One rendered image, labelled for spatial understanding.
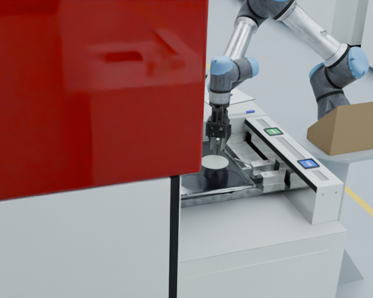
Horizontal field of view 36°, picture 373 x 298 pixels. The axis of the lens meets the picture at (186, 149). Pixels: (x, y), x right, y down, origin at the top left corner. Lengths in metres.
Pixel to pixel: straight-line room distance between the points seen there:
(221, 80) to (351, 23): 4.81
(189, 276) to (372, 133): 1.05
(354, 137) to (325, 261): 0.64
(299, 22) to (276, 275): 0.97
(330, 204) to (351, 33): 4.88
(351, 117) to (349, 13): 4.38
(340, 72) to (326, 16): 4.35
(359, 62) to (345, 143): 0.32
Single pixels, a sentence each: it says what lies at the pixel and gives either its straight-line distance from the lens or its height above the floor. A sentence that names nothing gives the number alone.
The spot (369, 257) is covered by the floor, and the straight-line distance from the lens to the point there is 3.22.
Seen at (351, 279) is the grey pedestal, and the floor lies 0.03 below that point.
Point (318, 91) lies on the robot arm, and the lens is 2.40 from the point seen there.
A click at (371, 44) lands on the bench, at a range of 5.98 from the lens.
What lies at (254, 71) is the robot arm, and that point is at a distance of 1.99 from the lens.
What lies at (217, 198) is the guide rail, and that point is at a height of 0.84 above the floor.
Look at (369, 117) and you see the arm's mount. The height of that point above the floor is 0.96.
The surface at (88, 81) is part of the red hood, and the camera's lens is 1.12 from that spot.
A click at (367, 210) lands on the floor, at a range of 3.62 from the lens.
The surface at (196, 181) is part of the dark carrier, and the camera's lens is 1.89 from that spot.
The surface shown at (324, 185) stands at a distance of 1.82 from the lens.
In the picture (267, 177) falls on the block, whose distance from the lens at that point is 1.93.
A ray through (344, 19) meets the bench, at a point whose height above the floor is 0.35.
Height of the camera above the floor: 1.84
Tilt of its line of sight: 27 degrees down
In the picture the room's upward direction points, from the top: 2 degrees clockwise
